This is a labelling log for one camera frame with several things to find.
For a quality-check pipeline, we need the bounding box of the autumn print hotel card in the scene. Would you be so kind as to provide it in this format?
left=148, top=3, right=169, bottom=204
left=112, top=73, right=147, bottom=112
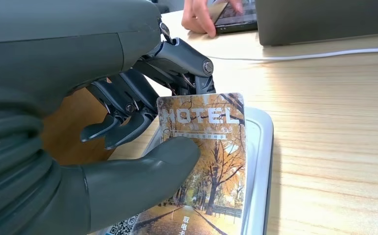
left=129, top=93, right=247, bottom=235

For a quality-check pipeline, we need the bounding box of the grey card reader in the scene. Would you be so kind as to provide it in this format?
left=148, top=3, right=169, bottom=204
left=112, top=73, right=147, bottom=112
left=94, top=107, right=274, bottom=235

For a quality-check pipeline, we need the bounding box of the smartphone with pink screen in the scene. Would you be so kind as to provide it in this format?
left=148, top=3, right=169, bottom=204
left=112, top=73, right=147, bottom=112
left=208, top=0, right=259, bottom=35

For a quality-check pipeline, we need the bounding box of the dark grey laptop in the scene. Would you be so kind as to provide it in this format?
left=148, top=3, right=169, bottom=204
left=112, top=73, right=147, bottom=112
left=255, top=0, right=378, bottom=47

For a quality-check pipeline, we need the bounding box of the white charging cable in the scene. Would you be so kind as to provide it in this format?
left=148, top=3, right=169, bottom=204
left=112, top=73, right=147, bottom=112
left=208, top=46, right=378, bottom=63

